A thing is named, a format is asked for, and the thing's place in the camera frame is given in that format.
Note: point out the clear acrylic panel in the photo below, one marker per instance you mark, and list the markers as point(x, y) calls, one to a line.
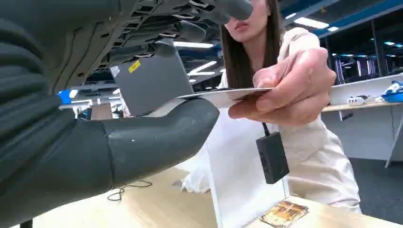
point(239, 188)

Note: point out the person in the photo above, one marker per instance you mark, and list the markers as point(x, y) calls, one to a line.
point(318, 157)

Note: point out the blue and white object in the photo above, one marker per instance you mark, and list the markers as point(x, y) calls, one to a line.
point(393, 93)

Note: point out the white card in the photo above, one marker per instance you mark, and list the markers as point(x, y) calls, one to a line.
point(220, 97)

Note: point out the brown printed card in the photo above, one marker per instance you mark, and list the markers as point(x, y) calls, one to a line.
point(283, 214)

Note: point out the background desk with white partition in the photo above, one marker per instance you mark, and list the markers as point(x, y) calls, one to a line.
point(362, 132)

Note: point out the grey laptop with yellow sticker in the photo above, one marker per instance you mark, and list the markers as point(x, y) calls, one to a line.
point(151, 85)

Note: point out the white crumpled bag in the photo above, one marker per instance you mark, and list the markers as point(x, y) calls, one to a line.
point(196, 176)

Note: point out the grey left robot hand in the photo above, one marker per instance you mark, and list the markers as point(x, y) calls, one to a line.
point(141, 141)

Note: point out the person's hand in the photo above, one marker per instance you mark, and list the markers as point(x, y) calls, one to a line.
point(296, 91)

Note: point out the small blue object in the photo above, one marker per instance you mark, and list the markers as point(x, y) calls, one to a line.
point(64, 96)

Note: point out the brown box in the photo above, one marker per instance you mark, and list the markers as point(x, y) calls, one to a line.
point(101, 111)

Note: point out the ribbed grey left robot arm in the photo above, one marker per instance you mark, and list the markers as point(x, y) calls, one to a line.
point(22, 78)

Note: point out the small white device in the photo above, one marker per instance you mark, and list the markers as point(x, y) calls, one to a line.
point(356, 100)

